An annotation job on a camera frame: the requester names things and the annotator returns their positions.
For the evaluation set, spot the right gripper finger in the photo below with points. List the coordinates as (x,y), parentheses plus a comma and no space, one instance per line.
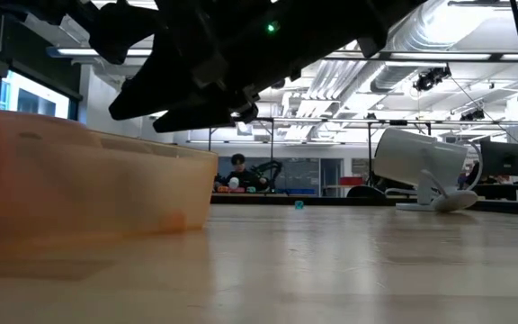
(151,99)
(196,119)

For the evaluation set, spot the orange plastic tray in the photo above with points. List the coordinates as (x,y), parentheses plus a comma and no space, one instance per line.
(83,189)

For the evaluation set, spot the small teal translucent die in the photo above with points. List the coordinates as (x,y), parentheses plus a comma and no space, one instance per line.
(299,204)

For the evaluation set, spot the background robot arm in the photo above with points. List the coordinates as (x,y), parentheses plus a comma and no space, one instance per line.
(270,168)

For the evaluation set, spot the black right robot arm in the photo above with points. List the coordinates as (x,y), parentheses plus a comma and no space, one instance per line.
(331,27)

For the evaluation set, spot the seated person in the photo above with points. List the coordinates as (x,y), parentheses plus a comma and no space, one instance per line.
(239,173)

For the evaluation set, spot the white cylinder object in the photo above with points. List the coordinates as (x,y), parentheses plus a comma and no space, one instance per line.
(233,182)

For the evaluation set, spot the black framed table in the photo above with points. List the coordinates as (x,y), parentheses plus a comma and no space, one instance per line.
(271,144)
(398,122)

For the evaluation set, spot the window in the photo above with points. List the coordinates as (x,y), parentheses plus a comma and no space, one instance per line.
(38,101)

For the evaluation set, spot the red bin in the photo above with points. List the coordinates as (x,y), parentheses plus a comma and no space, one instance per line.
(351,181)

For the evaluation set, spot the black curved clamp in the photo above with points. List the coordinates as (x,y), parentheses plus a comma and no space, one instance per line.
(367,191)

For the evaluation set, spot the black spotlight cluster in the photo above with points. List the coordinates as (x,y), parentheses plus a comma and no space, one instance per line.
(430,80)

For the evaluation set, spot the black ceiling spotlight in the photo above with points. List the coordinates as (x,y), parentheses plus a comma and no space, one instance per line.
(472,115)

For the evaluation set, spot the black computer monitor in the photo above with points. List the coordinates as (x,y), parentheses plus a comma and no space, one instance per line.
(502,158)

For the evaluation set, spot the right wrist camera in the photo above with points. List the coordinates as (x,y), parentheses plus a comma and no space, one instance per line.
(124,33)

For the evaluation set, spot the black aluminium table frame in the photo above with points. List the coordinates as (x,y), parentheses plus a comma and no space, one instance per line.
(331,199)

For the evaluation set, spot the white camera on stand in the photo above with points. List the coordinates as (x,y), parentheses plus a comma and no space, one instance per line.
(407,155)

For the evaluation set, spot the silver ventilation duct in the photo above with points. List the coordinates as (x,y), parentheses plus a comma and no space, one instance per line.
(439,27)

